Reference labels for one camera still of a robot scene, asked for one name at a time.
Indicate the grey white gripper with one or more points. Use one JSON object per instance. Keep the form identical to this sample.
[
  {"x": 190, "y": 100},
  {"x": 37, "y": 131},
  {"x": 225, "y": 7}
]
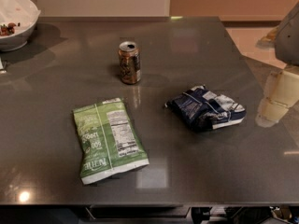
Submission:
[{"x": 288, "y": 37}]

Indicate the blue chip bag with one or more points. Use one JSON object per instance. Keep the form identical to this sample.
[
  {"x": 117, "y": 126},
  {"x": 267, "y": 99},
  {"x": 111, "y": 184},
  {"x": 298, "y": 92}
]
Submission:
[{"x": 204, "y": 110}]

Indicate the green chip bag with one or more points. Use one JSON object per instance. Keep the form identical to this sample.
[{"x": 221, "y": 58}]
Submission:
[{"x": 108, "y": 140}]

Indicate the brown soda can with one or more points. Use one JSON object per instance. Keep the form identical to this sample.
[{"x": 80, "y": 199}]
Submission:
[{"x": 130, "y": 65}]

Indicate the white bowl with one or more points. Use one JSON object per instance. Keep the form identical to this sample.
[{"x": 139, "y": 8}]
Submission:
[{"x": 24, "y": 15}]

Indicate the food pieces in bowl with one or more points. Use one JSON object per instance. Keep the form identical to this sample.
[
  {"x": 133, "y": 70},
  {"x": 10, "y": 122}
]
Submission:
[{"x": 8, "y": 29}]

